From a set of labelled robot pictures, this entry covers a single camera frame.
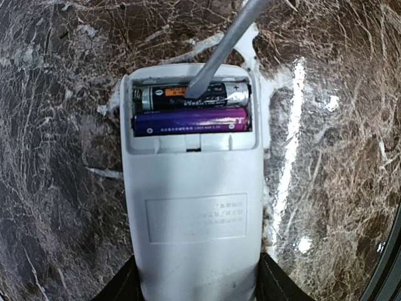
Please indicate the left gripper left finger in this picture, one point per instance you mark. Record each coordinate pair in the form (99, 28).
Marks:
(124, 286)

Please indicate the black front rail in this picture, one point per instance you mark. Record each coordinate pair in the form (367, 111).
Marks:
(385, 282)

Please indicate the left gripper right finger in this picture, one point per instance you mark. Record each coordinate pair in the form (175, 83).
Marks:
(273, 284)

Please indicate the yellow handled screwdriver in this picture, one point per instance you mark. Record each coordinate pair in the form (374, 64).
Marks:
(246, 16)

